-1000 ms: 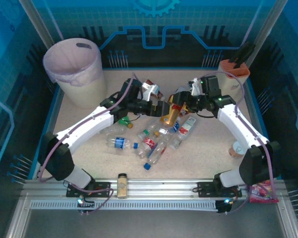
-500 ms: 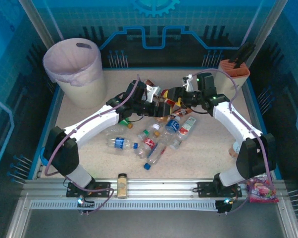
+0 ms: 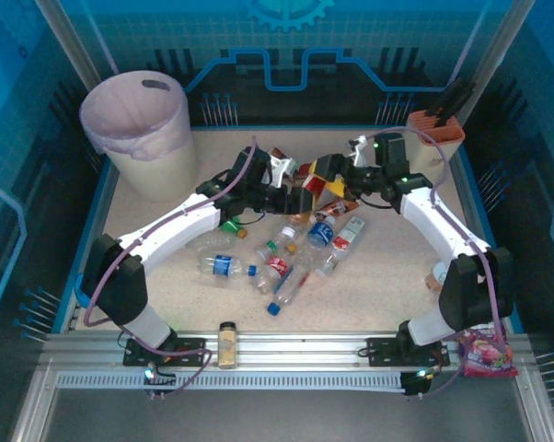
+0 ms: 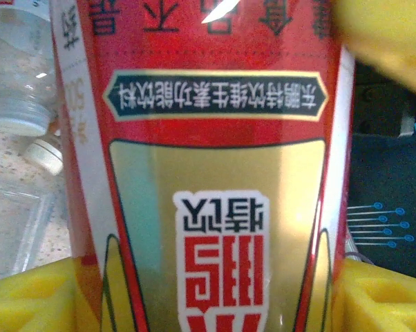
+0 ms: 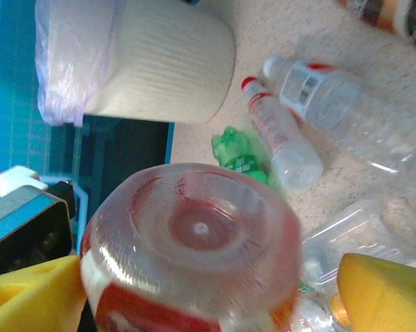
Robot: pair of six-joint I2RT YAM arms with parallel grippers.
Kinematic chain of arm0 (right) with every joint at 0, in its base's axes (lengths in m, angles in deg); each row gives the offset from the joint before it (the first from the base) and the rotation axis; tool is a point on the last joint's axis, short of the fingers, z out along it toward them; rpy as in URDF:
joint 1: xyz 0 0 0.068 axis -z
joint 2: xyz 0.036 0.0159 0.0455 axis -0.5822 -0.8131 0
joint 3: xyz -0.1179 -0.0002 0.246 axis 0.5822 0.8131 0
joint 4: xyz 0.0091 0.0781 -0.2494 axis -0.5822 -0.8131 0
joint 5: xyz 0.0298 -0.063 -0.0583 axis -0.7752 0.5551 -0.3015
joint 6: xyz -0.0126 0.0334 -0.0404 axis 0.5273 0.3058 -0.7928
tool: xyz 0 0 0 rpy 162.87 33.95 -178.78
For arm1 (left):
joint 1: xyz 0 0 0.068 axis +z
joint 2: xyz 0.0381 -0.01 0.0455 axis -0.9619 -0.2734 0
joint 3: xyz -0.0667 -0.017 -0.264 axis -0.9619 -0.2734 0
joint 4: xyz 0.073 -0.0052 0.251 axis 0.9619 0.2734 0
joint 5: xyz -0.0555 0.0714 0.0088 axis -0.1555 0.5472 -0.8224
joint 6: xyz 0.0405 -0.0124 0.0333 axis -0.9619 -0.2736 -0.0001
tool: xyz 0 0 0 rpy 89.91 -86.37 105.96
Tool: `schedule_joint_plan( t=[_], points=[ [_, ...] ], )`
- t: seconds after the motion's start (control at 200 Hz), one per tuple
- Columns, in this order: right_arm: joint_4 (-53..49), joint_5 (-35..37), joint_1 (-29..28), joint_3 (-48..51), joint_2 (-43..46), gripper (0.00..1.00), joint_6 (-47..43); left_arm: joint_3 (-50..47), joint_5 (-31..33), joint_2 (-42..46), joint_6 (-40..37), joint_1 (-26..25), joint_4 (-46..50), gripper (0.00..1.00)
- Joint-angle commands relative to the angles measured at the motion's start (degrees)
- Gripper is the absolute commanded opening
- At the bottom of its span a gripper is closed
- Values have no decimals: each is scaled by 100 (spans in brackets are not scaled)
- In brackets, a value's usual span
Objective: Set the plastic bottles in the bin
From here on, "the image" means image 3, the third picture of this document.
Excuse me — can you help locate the red yellow snack packet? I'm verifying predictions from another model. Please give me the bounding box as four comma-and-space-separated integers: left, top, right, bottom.
296, 157, 359, 209

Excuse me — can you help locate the blue label white cap bottle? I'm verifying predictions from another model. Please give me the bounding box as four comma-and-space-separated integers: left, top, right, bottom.
297, 214, 338, 273

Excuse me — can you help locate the clear bottle with green band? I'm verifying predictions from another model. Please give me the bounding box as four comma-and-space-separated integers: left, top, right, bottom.
256, 220, 306, 262

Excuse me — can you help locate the green bottle with orange cap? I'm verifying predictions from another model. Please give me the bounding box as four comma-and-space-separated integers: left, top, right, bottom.
219, 219, 249, 240

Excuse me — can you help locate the slim red white label bottle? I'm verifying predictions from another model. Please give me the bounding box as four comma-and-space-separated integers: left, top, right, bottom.
314, 215, 366, 279

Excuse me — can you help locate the clear bottle with white cap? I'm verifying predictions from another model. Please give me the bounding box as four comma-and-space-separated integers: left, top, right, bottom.
184, 232, 239, 253

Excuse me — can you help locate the red cola label bottle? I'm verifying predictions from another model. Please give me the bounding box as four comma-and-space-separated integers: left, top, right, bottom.
253, 243, 299, 296

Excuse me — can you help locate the cream waste bin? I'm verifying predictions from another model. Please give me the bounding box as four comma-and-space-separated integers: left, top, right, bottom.
78, 69, 200, 203

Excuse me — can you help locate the pale purple bin liner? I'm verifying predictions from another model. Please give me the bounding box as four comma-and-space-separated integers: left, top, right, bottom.
78, 69, 190, 161

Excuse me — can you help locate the small brown plastic bottle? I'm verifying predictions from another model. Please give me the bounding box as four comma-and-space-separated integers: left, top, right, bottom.
323, 201, 362, 218

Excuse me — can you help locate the cream orange knife block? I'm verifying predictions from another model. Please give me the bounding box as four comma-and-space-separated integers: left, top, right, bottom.
394, 110, 467, 188

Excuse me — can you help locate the small peach plastic cup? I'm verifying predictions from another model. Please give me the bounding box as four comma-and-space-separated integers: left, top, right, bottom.
424, 262, 448, 294

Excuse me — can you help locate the spice jar with black lid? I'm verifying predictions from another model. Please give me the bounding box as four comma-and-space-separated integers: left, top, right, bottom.
217, 321, 238, 370

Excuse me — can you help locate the black base controller board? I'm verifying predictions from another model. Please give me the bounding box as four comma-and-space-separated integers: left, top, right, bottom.
400, 367, 439, 400
142, 366, 177, 401

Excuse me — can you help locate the purple candy bag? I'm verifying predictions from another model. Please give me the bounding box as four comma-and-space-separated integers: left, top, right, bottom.
456, 324, 520, 379

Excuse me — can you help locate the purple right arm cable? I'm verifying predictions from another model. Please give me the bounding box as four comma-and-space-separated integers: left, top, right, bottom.
373, 126, 511, 400

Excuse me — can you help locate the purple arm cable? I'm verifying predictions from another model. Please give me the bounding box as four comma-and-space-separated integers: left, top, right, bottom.
81, 134, 260, 401
373, 126, 511, 400

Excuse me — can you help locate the black knife handle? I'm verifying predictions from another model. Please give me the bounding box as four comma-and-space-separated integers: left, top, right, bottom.
423, 91, 462, 128
442, 76, 478, 125

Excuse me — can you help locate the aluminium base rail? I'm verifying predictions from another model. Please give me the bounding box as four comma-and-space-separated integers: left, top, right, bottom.
41, 330, 534, 369

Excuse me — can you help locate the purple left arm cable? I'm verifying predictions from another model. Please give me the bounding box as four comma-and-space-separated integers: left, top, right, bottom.
81, 134, 260, 401

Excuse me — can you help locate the white slotted cable duct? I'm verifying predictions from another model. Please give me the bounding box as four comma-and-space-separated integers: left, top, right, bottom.
54, 371, 410, 393

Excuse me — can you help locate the aluminium frame post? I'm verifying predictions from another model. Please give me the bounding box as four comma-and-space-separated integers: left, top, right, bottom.
460, 0, 536, 123
32, 0, 104, 91

